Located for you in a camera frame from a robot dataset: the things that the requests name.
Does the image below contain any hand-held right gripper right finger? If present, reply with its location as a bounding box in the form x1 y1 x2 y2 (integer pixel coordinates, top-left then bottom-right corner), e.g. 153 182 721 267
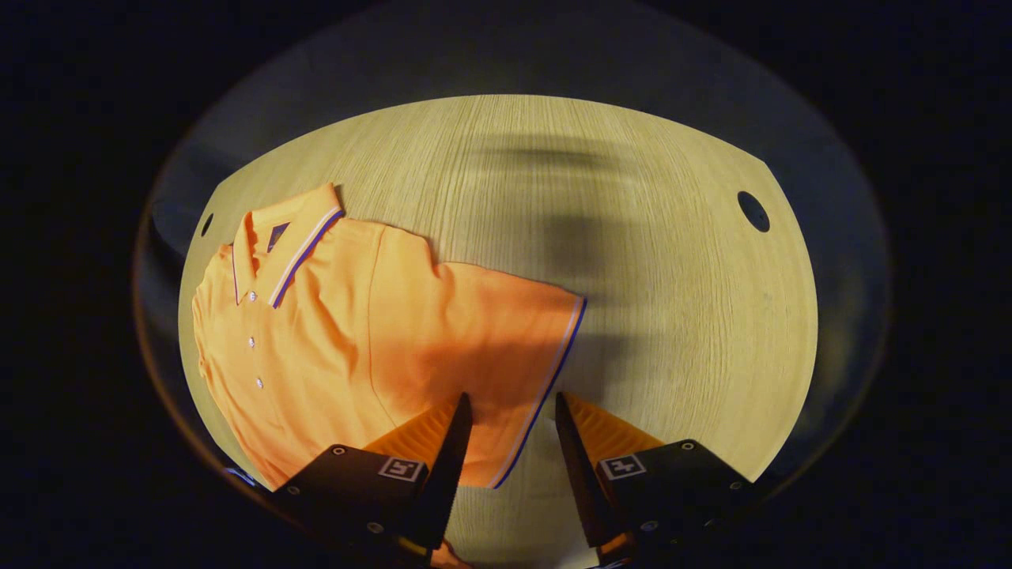
555 391 756 567

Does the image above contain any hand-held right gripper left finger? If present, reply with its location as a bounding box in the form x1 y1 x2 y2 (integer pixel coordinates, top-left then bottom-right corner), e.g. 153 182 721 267
273 393 474 566

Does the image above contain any orange T-shirt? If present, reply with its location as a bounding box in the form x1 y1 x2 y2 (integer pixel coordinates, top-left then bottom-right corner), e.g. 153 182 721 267
192 183 587 491

